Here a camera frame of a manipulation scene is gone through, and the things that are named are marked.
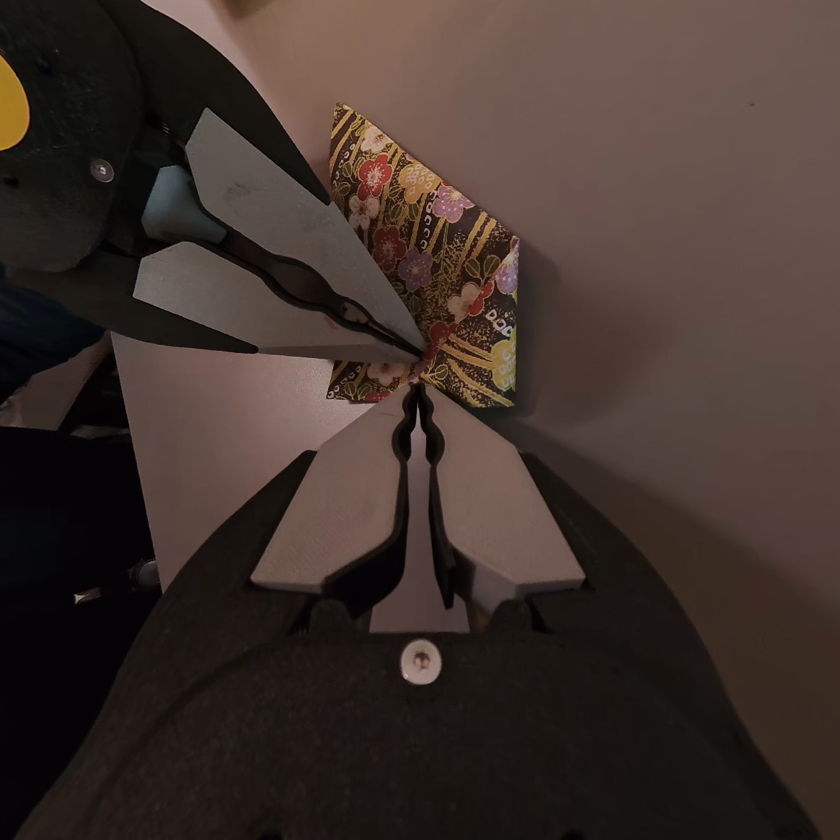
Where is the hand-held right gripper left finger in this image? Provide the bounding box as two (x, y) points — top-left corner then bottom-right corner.
(251, 387), (421, 619)

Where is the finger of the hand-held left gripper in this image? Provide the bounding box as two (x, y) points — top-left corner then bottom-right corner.
(140, 108), (425, 358)
(133, 241), (422, 366)

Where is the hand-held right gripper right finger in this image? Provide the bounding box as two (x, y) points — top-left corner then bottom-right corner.
(420, 385), (587, 613)

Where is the floral patterned origami paper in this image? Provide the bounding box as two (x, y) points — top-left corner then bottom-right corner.
(326, 103), (521, 410)

